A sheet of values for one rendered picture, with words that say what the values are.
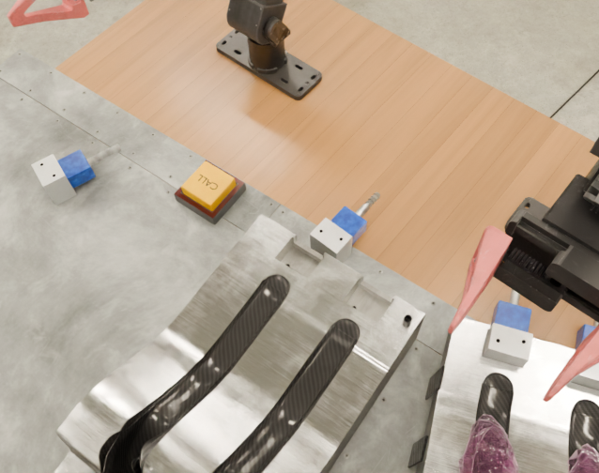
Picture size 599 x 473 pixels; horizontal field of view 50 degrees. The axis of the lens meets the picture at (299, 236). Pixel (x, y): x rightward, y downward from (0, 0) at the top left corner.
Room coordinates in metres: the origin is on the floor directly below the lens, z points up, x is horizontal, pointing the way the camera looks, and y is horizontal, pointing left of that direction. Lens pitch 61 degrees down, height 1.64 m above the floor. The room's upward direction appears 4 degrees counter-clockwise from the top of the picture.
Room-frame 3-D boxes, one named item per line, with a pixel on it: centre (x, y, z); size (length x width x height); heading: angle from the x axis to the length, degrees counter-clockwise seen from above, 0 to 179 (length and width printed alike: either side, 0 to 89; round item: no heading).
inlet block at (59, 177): (0.61, 0.34, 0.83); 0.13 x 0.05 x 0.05; 119
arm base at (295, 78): (0.83, 0.03, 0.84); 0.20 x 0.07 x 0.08; 47
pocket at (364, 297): (0.32, -0.08, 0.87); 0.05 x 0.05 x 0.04; 51
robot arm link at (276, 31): (0.82, 0.04, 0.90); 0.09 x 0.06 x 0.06; 47
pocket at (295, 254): (0.39, 0.00, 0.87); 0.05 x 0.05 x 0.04; 51
